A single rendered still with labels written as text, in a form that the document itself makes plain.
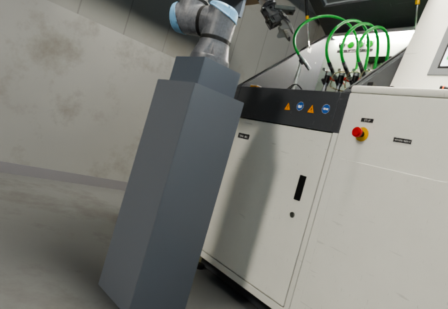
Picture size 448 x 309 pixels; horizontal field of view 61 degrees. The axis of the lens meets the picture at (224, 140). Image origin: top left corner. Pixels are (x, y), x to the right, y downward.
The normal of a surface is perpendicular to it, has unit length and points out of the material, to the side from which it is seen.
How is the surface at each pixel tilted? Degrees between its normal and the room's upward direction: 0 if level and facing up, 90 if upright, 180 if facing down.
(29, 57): 90
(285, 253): 90
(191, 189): 90
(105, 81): 90
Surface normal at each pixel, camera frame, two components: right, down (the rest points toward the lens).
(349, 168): -0.77, -0.23
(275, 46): 0.64, 0.17
